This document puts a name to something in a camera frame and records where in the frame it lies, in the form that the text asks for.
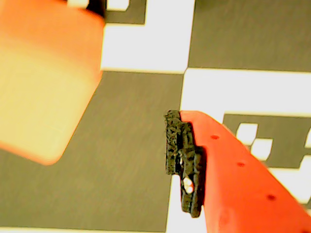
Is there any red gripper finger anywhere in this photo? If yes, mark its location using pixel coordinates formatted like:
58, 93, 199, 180
164, 109, 311, 233

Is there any orange cube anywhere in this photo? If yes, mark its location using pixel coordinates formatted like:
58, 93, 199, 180
0, 0, 106, 166

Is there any black white marker board mat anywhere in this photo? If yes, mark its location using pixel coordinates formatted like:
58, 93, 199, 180
0, 0, 311, 233

